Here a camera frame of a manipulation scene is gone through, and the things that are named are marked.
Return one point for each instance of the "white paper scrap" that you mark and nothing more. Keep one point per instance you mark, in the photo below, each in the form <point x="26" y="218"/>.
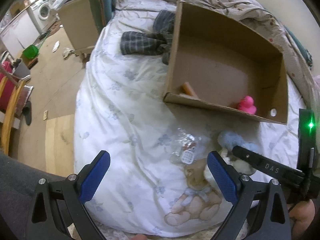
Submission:
<point x="55" y="46"/>

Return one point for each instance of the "person's grey trouser leg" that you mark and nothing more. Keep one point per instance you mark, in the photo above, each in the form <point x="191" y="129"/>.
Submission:
<point x="15" y="175"/>

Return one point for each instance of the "white cabinet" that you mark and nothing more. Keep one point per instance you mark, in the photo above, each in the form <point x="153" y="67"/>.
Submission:
<point x="17" y="32"/>

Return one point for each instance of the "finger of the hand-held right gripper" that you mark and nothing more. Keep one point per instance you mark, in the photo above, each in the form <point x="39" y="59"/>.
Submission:
<point x="265" y="163"/>

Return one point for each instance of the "orange cylinder toy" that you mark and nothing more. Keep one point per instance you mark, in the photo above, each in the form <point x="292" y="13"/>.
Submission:
<point x="188" y="88"/>

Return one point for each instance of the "white plush toy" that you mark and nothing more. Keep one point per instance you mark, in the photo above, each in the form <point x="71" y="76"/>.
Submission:
<point x="242" y="166"/>

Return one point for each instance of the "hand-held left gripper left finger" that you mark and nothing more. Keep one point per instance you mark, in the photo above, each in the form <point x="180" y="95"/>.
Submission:
<point x="96" y="177"/>

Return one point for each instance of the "teal cushion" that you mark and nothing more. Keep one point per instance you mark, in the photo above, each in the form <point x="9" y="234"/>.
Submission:
<point x="100" y="0"/>

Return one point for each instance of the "pink cloth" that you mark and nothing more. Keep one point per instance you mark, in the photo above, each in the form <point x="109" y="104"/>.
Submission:
<point x="317" y="85"/>

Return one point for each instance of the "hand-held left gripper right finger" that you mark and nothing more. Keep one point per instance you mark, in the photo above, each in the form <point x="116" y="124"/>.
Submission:
<point x="221" y="177"/>

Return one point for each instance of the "wooden chair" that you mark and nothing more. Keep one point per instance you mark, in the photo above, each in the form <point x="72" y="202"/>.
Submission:
<point x="11" y="110"/>

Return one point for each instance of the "person's right hand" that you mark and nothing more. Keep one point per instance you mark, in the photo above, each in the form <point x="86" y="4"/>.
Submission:
<point x="303" y="215"/>

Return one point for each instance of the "grey striped cloth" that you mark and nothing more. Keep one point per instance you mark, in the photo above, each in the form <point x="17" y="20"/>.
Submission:
<point x="140" y="42"/>

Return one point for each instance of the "pink rubber duck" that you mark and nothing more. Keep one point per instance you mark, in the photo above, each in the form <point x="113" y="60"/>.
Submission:
<point x="246" y="105"/>

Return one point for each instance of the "pink cushion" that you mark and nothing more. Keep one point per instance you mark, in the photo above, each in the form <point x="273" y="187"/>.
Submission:
<point x="5" y="90"/>

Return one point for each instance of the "teal blanket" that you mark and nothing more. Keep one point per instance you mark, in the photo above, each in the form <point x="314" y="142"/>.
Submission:
<point x="301" y="47"/>

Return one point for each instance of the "cardboard box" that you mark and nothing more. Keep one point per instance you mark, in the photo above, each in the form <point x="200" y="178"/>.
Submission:
<point x="212" y="62"/>

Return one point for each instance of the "crumpled tissue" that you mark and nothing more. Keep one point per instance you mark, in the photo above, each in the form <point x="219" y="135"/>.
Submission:
<point x="67" y="52"/>

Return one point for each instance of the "green dustpan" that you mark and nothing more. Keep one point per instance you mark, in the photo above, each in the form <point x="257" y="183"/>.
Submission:
<point x="30" y="52"/>

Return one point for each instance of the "clear plastic bag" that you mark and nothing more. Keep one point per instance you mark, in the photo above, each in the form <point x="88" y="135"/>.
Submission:
<point x="186" y="152"/>

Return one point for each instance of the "person's left hand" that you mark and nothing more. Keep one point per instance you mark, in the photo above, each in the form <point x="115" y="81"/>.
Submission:
<point x="142" y="237"/>

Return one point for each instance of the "grey trash bin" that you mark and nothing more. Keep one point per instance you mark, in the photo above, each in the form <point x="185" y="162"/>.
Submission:
<point x="22" y="68"/>

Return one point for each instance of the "white washing machine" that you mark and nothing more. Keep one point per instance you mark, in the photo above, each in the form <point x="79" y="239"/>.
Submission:
<point x="42" y="11"/>

